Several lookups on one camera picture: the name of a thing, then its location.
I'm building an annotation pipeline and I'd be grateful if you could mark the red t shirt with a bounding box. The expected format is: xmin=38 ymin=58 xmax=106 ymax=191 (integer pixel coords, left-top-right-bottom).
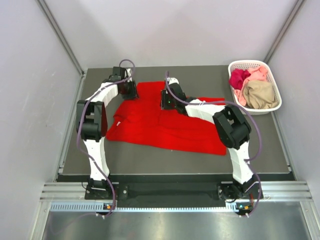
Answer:
xmin=106 ymin=81 xmax=227 ymax=156

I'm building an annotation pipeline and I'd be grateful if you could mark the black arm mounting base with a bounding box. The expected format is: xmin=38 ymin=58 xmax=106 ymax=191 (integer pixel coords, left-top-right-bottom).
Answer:
xmin=57 ymin=174 xmax=257 ymax=208

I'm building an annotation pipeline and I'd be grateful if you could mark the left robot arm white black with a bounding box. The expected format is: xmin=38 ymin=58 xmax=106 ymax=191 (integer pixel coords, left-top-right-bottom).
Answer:
xmin=76 ymin=66 xmax=138 ymax=200

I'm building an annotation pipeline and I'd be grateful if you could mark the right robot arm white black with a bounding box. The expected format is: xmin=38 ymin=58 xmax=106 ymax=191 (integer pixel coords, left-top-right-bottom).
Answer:
xmin=160 ymin=78 xmax=262 ymax=199

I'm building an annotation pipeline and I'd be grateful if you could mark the magenta t shirt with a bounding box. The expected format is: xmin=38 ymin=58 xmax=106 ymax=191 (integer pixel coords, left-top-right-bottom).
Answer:
xmin=228 ymin=68 xmax=251 ymax=90

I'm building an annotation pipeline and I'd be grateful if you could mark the white plastic laundry basket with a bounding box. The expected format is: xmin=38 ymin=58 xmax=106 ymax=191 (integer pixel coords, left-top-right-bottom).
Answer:
xmin=228 ymin=60 xmax=282 ymax=115

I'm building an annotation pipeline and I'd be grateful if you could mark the beige t shirt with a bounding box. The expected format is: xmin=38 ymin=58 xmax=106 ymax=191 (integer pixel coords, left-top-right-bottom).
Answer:
xmin=243 ymin=80 xmax=279 ymax=110

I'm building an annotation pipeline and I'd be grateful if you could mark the pink t shirt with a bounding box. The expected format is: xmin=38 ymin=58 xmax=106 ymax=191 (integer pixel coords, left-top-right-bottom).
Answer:
xmin=233 ymin=66 xmax=268 ymax=107

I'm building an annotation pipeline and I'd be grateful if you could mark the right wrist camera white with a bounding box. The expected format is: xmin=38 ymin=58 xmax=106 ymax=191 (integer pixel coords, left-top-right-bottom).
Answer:
xmin=166 ymin=77 xmax=179 ymax=85

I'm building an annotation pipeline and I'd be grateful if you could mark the slotted cable duct rail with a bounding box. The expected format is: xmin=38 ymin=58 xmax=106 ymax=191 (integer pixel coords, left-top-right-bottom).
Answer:
xmin=49 ymin=201 xmax=253 ymax=213

